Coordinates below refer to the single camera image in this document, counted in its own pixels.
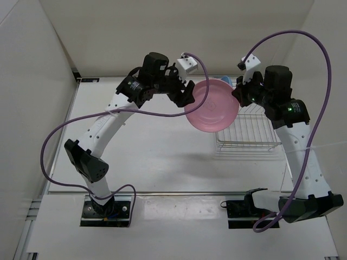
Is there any white cable tie right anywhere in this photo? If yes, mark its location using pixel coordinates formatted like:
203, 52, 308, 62
285, 141, 347, 154

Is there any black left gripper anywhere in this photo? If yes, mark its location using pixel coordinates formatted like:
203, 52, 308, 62
152, 64, 195, 108

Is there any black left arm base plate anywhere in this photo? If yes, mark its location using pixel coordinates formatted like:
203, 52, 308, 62
80, 196, 133, 228

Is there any chrome wire dish rack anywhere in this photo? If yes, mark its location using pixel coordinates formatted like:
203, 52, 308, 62
215, 104, 281, 152

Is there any blue plastic plate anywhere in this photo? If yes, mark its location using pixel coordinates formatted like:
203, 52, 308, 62
221, 76, 233, 86

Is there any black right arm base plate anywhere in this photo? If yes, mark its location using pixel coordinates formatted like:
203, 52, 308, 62
220, 200, 270, 229

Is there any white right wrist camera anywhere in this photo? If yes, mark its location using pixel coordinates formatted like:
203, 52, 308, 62
237, 54, 261, 85

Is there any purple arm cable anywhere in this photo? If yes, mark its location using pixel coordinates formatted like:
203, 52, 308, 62
240, 29, 332, 233
40, 52, 210, 196

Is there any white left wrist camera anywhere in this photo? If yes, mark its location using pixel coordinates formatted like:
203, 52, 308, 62
175, 53, 198, 83

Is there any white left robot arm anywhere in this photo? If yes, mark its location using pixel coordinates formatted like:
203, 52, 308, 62
64, 52, 198, 217

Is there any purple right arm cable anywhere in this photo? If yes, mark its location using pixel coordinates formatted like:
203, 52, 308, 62
240, 29, 332, 233

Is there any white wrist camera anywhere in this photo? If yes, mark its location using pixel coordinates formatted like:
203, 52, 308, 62
175, 53, 198, 83
237, 54, 261, 85

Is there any aluminium front table rail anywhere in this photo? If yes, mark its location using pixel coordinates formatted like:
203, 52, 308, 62
48, 191, 246, 196

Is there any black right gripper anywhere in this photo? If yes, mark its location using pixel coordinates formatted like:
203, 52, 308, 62
232, 71, 273, 108

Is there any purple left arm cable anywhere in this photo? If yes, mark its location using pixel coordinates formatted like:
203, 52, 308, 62
40, 52, 210, 196

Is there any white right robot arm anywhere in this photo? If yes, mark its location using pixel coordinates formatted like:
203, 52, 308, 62
232, 64, 344, 223

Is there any pink plastic plate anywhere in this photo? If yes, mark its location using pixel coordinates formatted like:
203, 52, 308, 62
186, 79, 239, 133

